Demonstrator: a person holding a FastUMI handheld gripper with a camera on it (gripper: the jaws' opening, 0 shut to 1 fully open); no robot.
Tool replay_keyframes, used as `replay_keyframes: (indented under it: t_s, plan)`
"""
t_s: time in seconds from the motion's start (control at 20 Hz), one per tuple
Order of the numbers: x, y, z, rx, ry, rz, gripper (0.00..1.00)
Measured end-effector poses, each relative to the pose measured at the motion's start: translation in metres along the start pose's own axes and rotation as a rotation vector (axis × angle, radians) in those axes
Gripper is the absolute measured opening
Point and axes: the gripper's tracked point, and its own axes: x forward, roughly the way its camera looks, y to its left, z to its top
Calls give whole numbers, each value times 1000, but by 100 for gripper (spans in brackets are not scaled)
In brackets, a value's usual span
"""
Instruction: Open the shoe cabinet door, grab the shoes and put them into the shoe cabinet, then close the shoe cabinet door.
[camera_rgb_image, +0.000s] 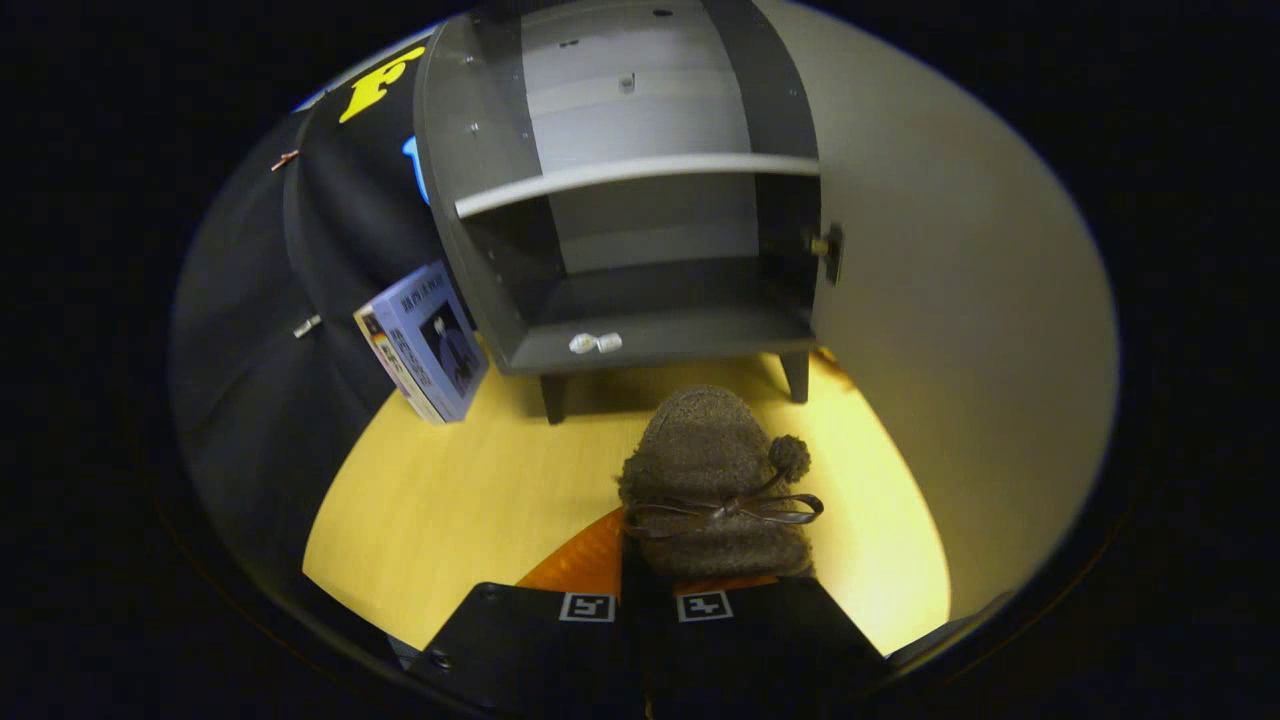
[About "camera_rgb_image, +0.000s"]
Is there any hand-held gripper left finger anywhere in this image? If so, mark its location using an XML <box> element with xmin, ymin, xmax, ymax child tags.
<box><xmin>410</xmin><ymin>505</ymin><xmax>646</xmax><ymax>720</ymax></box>

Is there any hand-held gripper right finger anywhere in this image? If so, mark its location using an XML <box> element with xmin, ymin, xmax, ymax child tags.
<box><xmin>645</xmin><ymin>575</ymin><xmax>886</xmax><ymax>720</ymax></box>

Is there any brown fuzzy shoe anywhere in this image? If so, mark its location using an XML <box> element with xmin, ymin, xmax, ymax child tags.
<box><xmin>617</xmin><ymin>385</ymin><xmax>826</xmax><ymax>581</ymax></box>

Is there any grey shoe cabinet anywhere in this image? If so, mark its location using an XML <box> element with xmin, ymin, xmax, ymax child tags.
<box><xmin>413</xmin><ymin>0</ymin><xmax>823</xmax><ymax>426</ymax></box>

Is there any beige shoe cabinet door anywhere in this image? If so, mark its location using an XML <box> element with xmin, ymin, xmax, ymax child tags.
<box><xmin>750</xmin><ymin>0</ymin><xmax>1119</xmax><ymax>621</ymax></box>

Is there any blue cover book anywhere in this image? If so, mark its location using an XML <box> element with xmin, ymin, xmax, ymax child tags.
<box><xmin>380</xmin><ymin>262</ymin><xmax>491</xmax><ymax>424</ymax></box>

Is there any white spine book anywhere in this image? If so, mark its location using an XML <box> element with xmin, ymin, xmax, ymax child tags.
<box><xmin>353</xmin><ymin>305</ymin><xmax>446</xmax><ymax>426</ymax></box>

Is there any black backdrop cloth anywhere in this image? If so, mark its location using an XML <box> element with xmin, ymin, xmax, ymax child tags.
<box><xmin>170</xmin><ymin>45</ymin><xmax>471</xmax><ymax>601</ymax></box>

